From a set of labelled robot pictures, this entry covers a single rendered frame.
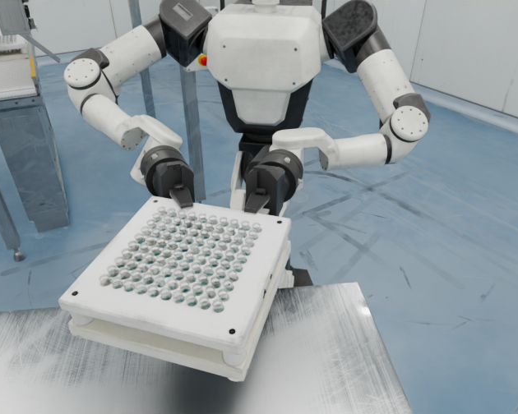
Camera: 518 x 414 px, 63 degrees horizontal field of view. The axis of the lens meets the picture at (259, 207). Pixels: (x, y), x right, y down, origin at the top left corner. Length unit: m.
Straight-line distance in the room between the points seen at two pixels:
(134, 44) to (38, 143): 1.33
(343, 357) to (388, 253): 1.59
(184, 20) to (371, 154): 0.54
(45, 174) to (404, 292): 1.87
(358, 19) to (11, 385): 0.96
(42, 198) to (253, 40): 1.72
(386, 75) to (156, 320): 0.72
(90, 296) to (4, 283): 1.79
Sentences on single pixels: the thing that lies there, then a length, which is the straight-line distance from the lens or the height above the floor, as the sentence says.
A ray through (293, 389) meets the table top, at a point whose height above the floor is 0.86.
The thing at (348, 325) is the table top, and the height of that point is 0.86.
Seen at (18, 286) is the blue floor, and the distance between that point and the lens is 2.31.
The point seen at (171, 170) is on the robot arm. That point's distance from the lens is 0.72.
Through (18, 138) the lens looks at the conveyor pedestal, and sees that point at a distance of 2.33.
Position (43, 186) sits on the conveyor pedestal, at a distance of 2.45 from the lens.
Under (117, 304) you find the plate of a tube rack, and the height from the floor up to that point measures 1.04.
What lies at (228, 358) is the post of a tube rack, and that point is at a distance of 0.52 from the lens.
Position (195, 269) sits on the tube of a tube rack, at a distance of 0.57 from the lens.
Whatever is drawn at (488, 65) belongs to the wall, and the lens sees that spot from 4.10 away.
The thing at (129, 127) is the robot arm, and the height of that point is 1.07.
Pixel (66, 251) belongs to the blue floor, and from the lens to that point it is 2.41.
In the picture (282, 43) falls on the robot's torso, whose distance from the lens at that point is 1.01.
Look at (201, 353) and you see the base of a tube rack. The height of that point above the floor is 0.99.
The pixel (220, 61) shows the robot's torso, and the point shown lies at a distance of 1.04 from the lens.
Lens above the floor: 1.43
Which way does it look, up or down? 35 degrees down
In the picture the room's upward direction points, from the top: straight up
